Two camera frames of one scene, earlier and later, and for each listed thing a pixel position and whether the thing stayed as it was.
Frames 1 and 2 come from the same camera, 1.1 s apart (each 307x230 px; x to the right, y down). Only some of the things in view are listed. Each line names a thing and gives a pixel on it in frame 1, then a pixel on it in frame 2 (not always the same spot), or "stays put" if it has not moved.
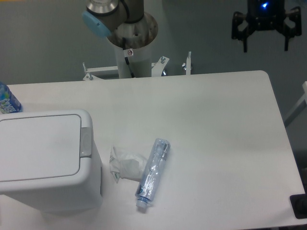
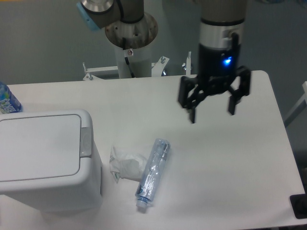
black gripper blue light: x=266 y=15 -> x=217 y=67
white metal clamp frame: x=157 y=68 stays put
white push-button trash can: x=50 y=160 stays put
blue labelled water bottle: x=8 y=103 stays put
